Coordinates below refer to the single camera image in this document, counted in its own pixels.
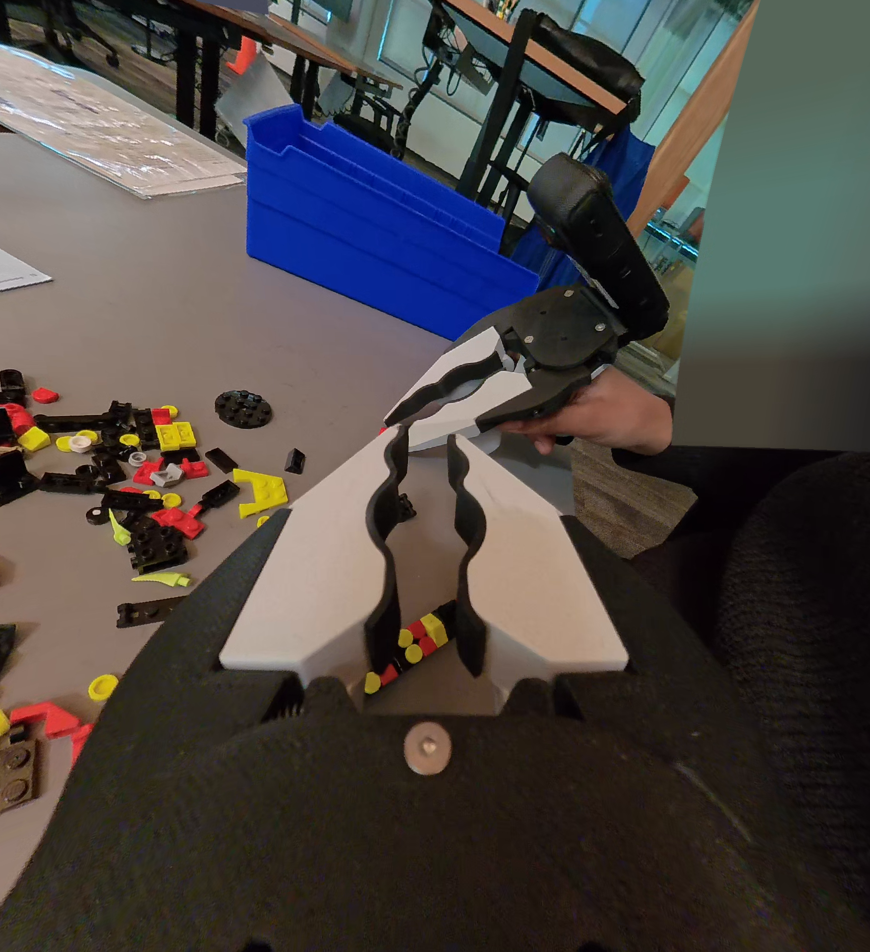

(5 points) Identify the wooden top desk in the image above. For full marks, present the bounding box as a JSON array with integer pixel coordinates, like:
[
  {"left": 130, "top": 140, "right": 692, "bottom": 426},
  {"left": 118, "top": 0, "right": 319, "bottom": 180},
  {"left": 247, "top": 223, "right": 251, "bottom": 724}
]
[
  {"left": 174, "top": 0, "right": 406, "bottom": 161},
  {"left": 435, "top": 0, "right": 633, "bottom": 217}
]

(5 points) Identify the long striped lego assembly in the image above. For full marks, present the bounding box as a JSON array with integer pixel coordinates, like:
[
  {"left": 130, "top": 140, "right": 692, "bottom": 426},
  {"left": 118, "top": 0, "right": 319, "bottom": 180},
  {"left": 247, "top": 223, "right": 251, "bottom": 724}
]
[{"left": 364, "top": 601, "right": 458, "bottom": 694}]

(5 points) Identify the black bag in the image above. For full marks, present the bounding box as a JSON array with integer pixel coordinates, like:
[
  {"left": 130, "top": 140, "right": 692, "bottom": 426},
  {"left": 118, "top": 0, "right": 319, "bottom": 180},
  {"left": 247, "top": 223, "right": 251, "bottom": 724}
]
[{"left": 535, "top": 11, "right": 645, "bottom": 123}]

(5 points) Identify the yellow wedge lego plate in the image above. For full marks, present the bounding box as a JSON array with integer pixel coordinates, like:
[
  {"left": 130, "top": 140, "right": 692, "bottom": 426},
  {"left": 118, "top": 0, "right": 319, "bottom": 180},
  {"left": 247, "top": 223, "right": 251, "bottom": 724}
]
[{"left": 232, "top": 469, "right": 289, "bottom": 519}]

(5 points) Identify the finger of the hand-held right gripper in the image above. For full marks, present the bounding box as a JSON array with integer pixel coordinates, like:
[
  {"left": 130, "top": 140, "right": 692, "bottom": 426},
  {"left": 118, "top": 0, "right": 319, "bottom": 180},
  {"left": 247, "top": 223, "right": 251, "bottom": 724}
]
[
  {"left": 404, "top": 368, "right": 534, "bottom": 453},
  {"left": 383, "top": 326, "right": 510, "bottom": 428}
]

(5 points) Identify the blue plastic bin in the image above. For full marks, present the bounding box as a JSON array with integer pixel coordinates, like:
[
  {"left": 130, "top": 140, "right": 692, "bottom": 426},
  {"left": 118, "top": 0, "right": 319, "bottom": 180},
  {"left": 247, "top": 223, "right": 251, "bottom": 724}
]
[{"left": 243, "top": 104, "right": 541, "bottom": 342}]

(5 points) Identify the pile of lego pieces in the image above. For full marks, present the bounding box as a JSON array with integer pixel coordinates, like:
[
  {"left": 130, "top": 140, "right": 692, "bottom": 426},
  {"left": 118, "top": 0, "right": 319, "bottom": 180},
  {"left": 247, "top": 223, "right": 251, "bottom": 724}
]
[{"left": 0, "top": 368, "right": 242, "bottom": 856}]

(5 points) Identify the person's right forearm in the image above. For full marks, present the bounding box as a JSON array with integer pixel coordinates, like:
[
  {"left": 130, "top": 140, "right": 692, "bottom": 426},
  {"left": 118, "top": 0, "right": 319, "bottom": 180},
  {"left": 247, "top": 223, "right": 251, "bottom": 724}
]
[{"left": 612, "top": 445, "right": 845, "bottom": 522}]

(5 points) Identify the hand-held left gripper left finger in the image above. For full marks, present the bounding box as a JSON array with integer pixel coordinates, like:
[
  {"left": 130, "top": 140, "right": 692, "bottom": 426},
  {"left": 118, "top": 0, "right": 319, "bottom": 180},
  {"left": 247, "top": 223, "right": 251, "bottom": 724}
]
[{"left": 219, "top": 424, "right": 412, "bottom": 691}]

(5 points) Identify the person's right hand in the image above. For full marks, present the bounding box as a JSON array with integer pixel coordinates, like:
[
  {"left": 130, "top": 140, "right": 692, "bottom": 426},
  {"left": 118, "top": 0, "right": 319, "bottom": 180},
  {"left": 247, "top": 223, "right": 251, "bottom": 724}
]
[{"left": 511, "top": 366, "right": 675, "bottom": 458}]

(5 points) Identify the black round lego plate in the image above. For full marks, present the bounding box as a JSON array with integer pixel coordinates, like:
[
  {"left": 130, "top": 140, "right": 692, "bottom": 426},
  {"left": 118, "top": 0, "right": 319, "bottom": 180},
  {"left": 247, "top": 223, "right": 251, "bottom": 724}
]
[{"left": 215, "top": 389, "right": 274, "bottom": 430}]

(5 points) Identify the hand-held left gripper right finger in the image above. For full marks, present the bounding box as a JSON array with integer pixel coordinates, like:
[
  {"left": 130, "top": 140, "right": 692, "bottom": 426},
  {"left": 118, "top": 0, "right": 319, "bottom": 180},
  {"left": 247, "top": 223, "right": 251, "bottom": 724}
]
[{"left": 446, "top": 433, "right": 631, "bottom": 698}]

